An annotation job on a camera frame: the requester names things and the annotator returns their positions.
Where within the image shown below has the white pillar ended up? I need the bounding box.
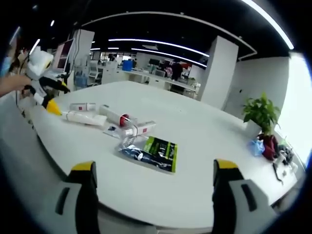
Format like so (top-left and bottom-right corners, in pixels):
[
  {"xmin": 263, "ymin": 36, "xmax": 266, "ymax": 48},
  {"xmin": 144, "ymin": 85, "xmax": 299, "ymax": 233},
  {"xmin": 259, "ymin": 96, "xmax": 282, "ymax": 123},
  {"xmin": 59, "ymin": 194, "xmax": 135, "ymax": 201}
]
[{"xmin": 196, "ymin": 35, "xmax": 239, "ymax": 110}]

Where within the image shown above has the green black sachet packet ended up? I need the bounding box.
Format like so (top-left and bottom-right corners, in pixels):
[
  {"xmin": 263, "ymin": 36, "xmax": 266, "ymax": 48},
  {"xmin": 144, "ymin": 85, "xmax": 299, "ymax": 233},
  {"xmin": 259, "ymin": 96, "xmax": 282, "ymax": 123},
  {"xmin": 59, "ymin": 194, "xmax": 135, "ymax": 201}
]
[{"xmin": 142, "ymin": 136, "xmax": 178, "ymax": 174}]

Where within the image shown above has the white office chair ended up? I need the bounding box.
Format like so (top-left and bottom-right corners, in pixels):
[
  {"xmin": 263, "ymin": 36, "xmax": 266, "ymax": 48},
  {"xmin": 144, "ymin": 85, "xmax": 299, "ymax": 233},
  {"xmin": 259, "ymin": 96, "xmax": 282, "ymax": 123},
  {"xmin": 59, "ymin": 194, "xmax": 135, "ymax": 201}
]
[{"xmin": 87, "ymin": 60, "xmax": 101, "ymax": 86}]

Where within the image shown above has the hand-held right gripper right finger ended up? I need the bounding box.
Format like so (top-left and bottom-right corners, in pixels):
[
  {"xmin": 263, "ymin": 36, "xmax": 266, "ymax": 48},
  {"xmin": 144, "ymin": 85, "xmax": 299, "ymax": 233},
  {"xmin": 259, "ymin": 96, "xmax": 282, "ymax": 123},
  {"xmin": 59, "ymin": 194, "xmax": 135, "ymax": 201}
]
[{"xmin": 212, "ymin": 158, "xmax": 280, "ymax": 234}]

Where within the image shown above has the black cable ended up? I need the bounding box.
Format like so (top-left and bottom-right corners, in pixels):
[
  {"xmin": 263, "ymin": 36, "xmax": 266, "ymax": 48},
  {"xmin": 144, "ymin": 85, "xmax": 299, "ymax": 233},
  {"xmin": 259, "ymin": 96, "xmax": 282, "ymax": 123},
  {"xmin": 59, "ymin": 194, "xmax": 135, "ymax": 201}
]
[{"xmin": 272, "ymin": 162, "xmax": 284, "ymax": 186}]

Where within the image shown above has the white skincare box red label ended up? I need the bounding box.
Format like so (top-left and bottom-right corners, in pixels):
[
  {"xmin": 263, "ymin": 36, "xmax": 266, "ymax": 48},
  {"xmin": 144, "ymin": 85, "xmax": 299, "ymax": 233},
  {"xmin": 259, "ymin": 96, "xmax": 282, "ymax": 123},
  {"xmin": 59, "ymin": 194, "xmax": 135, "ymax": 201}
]
[{"xmin": 135, "ymin": 120, "xmax": 156, "ymax": 136}]

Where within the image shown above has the dark red cloth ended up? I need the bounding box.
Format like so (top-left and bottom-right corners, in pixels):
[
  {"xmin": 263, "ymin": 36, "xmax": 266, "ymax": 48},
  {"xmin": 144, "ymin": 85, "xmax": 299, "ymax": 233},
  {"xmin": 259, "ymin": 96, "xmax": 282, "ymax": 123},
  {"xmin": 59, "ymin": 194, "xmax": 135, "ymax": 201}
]
[{"xmin": 258, "ymin": 133, "xmax": 279, "ymax": 161}]

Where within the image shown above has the dark blue clear packet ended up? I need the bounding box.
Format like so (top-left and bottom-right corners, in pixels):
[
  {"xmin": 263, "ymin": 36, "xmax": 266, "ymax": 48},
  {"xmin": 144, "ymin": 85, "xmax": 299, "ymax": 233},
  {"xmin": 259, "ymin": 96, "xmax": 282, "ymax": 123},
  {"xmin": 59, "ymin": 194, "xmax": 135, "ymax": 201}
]
[{"xmin": 118, "ymin": 144, "xmax": 156, "ymax": 164}]

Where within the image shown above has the green potted plant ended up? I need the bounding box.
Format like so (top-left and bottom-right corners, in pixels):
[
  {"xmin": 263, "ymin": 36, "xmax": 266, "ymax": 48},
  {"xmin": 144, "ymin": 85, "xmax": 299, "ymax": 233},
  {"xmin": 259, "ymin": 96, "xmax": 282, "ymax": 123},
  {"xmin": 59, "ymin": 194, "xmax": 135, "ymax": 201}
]
[{"xmin": 242, "ymin": 92, "xmax": 281, "ymax": 136}]

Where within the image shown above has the blue plastic bag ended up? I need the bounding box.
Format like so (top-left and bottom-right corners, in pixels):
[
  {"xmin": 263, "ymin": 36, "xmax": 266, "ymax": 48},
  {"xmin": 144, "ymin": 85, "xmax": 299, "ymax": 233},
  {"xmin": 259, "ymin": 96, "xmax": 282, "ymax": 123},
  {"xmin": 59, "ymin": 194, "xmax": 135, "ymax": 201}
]
[{"xmin": 248, "ymin": 139, "xmax": 266, "ymax": 156}]

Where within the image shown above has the blue water jug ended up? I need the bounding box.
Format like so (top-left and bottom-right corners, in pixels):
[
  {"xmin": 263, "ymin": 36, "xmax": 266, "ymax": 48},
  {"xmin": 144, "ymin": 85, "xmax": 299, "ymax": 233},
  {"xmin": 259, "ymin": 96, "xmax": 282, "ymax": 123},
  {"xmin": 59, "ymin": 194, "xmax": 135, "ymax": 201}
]
[{"xmin": 74, "ymin": 73, "xmax": 88, "ymax": 91}]

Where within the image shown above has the white office desk row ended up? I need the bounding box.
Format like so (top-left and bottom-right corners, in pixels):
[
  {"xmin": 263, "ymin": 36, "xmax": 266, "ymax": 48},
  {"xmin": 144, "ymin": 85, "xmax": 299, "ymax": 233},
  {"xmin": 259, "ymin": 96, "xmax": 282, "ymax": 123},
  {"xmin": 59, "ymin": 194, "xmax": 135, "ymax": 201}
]
[{"xmin": 117, "ymin": 68, "xmax": 201, "ymax": 98}]

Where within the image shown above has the white skincare bottle red cap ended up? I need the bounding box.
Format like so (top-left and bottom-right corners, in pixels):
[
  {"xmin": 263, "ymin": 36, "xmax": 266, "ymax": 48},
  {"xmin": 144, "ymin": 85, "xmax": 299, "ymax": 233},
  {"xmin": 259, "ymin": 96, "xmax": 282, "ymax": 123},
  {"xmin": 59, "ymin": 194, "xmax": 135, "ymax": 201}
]
[{"xmin": 99, "ymin": 104, "xmax": 130, "ymax": 127}]

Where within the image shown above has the long white skincare tube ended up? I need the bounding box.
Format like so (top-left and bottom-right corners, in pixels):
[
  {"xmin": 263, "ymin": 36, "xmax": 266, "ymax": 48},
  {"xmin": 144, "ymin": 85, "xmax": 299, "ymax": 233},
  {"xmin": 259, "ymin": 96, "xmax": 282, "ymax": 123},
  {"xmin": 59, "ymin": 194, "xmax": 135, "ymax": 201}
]
[{"xmin": 61, "ymin": 110, "xmax": 108, "ymax": 126}]

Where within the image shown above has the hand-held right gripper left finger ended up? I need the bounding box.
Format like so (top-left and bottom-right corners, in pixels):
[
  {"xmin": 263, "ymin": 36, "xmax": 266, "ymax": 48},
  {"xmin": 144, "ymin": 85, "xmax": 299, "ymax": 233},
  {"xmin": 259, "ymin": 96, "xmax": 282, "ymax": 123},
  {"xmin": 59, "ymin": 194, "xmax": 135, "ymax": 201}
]
[{"xmin": 39, "ymin": 160, "xmax": 100, "ymax": 234}]

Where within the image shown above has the small clear blue sachet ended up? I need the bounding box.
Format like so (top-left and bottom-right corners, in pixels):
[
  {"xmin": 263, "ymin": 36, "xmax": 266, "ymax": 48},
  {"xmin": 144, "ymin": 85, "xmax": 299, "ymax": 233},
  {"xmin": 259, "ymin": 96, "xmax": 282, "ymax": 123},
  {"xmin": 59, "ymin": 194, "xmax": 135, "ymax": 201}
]
[{"xmin": 102, "ymin": 123, "xmax": 121, "ymax": 138}]

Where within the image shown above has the person's left hand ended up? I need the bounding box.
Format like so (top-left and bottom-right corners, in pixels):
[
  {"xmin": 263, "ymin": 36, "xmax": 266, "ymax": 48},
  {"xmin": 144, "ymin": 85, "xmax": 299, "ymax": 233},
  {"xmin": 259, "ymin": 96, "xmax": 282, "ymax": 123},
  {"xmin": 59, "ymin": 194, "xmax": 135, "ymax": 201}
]
[{"xmin": 0, "ymin": 74, "xmax": 32, "ymax": 98}]

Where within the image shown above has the clear skincare bottle red label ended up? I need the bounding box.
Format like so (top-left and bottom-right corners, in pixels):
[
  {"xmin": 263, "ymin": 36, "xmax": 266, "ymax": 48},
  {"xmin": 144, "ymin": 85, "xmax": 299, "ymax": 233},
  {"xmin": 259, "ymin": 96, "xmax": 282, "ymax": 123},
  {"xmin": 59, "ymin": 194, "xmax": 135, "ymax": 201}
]
[{"xmin": 118, "ymin": 117, "xmax": 140, "ymax": 146}]

